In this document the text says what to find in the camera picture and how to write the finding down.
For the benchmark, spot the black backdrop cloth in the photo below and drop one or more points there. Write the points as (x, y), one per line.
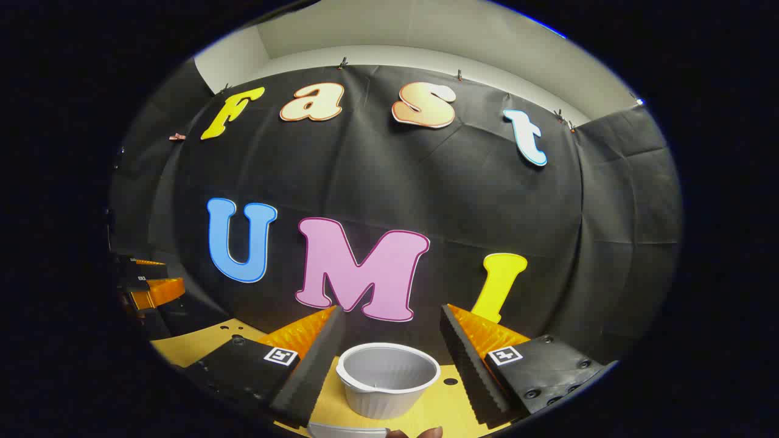
(462, 201)

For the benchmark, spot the grey plastic dustpan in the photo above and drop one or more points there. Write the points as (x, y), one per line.
(347, 431)

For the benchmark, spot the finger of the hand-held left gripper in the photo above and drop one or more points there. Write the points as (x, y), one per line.
(159, 293)
(143, 270)

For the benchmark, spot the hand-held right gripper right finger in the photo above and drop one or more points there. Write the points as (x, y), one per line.
(471, 371)

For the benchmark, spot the white ribbed garbage bin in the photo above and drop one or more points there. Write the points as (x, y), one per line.
(389, 377)

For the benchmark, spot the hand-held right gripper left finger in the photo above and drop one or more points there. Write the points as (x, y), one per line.
(310, 371)

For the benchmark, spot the wooden desktop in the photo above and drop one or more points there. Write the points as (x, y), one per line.
(438, 407)

